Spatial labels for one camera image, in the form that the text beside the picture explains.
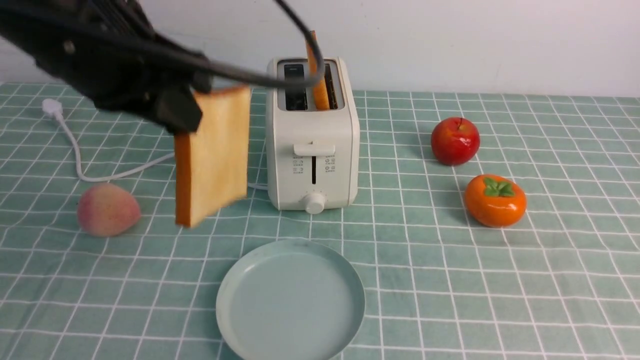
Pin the green checkered tablecloth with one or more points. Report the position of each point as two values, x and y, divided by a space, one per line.
563 283

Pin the pink peach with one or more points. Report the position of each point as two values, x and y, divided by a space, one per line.
107 210

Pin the white two-slot toaster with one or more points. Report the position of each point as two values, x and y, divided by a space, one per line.
313 156

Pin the light blue round plate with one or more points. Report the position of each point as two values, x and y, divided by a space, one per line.
290 299

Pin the orange persimmon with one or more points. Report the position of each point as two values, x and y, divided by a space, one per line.
495 201

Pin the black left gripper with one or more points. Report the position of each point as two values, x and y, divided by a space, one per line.
113 78

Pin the red apple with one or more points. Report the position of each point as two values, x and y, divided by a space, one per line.
455 141

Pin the toast slice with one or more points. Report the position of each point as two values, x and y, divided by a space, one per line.
211 163
319 91

